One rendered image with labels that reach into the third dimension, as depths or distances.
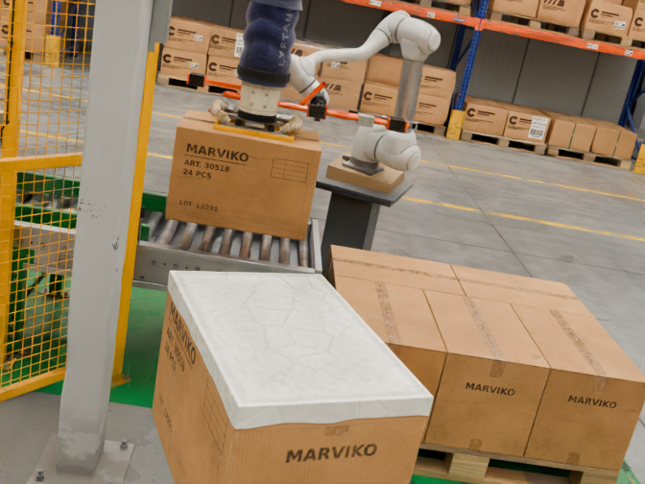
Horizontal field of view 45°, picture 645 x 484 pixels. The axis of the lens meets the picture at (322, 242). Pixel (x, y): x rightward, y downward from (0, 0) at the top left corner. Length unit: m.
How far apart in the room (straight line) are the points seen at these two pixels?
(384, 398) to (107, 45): 1.31
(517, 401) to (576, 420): 0.25
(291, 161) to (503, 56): 9.19
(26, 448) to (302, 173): 1.48
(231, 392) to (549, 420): 1.93
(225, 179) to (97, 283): 0.95
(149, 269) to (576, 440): 1.83
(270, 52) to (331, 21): 8.58
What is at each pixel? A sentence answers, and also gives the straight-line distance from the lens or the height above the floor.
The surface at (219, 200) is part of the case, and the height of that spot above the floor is 0.79.
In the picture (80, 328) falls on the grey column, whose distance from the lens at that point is 2.59.
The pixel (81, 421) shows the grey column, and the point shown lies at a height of 0.23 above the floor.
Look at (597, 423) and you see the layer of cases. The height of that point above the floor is 0.34.
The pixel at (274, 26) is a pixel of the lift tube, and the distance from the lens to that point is 3.26.
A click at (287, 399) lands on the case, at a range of 1.44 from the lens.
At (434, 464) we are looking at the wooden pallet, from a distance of 3.24.
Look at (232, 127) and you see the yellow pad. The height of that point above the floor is 1.09.
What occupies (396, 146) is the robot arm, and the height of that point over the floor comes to 1.01.
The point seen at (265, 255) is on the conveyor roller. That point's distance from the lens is 3.44.
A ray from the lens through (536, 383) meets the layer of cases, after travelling 3.07.
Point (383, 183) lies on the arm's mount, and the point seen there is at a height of 0.80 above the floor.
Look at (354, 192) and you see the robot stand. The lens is 4.00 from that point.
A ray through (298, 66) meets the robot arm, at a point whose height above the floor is 1.34.
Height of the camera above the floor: 1.75
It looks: 19 degrees down
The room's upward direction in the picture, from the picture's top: 11 degrees clockwise
